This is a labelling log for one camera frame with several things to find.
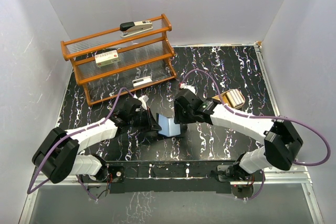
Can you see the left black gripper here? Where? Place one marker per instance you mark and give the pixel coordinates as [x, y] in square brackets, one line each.
[151, 125]

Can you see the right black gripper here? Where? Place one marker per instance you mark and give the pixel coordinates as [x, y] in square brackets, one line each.
[179, 118]

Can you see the black leather card holder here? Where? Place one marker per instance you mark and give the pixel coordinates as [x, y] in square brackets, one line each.
[169, 128]

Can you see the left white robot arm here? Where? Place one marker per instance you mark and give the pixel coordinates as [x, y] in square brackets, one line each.
[59, 154]

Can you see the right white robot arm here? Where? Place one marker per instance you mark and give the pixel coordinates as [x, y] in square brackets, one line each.
[280, 140]

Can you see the wooden oval card tray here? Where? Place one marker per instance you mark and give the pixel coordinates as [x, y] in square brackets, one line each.
[218, 98]

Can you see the small white stapler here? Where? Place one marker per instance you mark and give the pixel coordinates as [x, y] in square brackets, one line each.
[140, 82]

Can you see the orange wooden three-tier shelf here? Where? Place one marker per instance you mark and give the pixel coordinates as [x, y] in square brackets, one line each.
[134, 55]

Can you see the white staples box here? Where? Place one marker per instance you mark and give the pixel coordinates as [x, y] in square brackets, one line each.
[106, 58]

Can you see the black and beige stapler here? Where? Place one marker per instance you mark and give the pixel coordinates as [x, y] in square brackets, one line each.
[133, 28]

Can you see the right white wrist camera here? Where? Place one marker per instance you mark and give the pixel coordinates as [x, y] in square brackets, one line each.
[186, 86]

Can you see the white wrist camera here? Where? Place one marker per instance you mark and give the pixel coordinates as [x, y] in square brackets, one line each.
[186, 86]
[143, 99]

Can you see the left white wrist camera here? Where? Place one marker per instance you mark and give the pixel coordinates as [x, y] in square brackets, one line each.
[143, 99]

